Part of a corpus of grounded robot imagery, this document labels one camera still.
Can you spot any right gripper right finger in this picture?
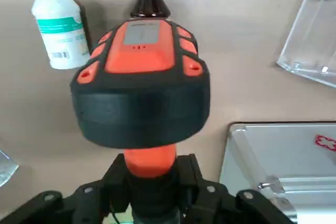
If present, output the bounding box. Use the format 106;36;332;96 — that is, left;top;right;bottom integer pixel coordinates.
178;153;299;224

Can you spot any clear stepped acrylic shelf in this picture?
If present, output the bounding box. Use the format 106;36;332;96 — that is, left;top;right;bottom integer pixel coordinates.
0;144;19;188

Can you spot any aluminium carry case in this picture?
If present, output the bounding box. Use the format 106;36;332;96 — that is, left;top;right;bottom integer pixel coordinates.
219;121;336;224

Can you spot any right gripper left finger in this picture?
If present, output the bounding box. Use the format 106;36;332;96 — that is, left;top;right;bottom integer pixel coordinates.
0;154;132;224

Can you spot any clear acrylic divided organizer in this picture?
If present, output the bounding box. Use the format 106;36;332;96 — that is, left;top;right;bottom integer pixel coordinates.
275;0;336;89

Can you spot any white medicine bottle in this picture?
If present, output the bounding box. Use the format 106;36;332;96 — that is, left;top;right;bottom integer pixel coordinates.
27;0;92;70

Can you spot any orange black barcode scanner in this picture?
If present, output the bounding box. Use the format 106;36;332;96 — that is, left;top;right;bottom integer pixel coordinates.
69;19;211;224

